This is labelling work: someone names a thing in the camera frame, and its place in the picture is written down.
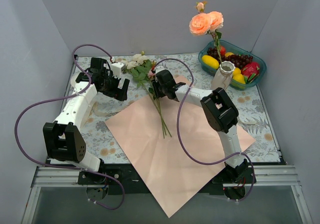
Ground yellow lemon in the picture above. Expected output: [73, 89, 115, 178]
[232, 73, 246, 85]
[232, 67, 242, 76]

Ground teal plastic fruit basket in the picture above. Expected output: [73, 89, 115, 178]
[198, 40, 267, 90]

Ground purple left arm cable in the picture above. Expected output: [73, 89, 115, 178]
[14, 43, 126, 211]

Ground dark purple grapes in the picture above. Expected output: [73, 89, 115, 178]
[207, 47, 253, 69]

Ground single pink flower stem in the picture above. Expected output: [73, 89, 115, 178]
[147, 69, 172, 138]

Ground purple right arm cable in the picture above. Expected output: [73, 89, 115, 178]
[152, 57, 256, 202]

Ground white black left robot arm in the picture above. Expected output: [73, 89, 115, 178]
[43, 57, 130, 184]

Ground white flower stem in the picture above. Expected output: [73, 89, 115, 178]
[121, 50, 167, 139]

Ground white ribbed vase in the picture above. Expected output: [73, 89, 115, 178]
[210, 61, 236, 91]

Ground cream ribbon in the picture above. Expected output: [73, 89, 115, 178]
[92, 101, 120, 117]

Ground yellow mango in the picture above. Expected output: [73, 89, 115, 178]
[201, 55, 220, 70]

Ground orange fruit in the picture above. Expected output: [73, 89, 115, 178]
[224, 52, 234, 58]

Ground aluminium frame rail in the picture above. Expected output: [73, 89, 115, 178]
[23, 165, 312, 224]

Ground floral patterned table mat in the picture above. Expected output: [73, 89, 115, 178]
[80, 53, 281, 164]

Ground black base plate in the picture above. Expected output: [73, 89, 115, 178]
[35, 164, 294, 196]

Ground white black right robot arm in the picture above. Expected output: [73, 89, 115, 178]
[151, 67, 250, 183]

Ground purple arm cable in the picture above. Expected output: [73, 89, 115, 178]
[14, 43, 126, 211]
[152, 57, 256, 202]

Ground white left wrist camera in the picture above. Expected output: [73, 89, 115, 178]
[110, 62, 126, 79]

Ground pink wrapping paper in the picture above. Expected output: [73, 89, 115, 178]
[103, 75, 256, 219]

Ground pink dragon fruit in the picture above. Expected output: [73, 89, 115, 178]
[241, 61, 260, 84]

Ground red apple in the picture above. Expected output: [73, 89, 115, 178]
[220, 45, 226, 56]

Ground pink twin-bloom flower stem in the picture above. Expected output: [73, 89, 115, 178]
[189, 1, 224, 62]

